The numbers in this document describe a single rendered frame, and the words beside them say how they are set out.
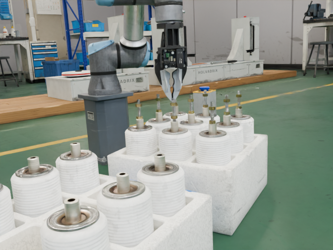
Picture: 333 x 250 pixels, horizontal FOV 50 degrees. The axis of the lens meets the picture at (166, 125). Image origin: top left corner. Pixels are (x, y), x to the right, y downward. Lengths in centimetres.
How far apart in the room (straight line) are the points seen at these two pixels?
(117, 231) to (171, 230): 10
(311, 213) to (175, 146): 44
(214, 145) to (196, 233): 29
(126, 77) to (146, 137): 233
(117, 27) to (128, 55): 195
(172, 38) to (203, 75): 307
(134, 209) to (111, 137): 101
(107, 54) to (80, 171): 83
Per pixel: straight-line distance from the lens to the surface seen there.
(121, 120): 161
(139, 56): 160
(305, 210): 116
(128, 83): 338
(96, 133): 160
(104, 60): 158
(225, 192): 94
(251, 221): 107
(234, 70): 438
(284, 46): 674
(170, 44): 97
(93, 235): 53
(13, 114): 289
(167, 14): 96
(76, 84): 313
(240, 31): 477
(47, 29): 748
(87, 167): 84
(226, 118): 108
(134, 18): 152
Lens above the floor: 49
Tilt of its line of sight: 12 degrees down
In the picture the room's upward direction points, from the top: 3 degrees counter-clockwise
